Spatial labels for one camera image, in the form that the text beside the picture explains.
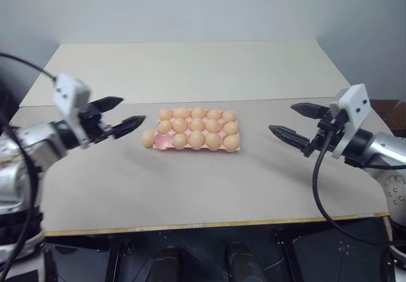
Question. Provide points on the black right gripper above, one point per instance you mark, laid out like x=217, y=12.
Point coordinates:
x=326, y=133

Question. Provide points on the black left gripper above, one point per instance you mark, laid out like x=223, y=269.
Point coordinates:
x=93, y=125

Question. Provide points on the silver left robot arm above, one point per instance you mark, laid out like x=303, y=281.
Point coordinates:
x=35, y=142

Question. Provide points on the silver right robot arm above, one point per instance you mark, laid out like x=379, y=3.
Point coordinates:
x=385, y=149

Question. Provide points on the beige egg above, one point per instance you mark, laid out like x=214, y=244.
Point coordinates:
x=196, y=138
x=213, y=114
x=197, y=124
x=213, y=140
x=180, y=125
x=179, y=141
x=198, y=112
x=212, y=125
x=147, y=138
x=165, y=114
x=230, y=128
x=228, y=116
x=182, y=112
x=231, y=142
x=164, y=126

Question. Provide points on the pink egg tray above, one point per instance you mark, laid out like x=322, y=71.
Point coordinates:
x=161, y=141

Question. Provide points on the brown cardboard box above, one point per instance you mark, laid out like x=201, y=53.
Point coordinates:
x=387, y=111

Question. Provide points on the dark rounded shape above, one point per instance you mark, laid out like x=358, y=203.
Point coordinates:
x=167, y=264
x=241, y=263

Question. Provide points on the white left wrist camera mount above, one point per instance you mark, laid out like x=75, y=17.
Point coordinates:
x=70, y=92

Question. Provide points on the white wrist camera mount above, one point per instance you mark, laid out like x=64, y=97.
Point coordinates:
x=355, y=99
x=70, y=92

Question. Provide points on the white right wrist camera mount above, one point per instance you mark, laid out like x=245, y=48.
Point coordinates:
x=355, y=99

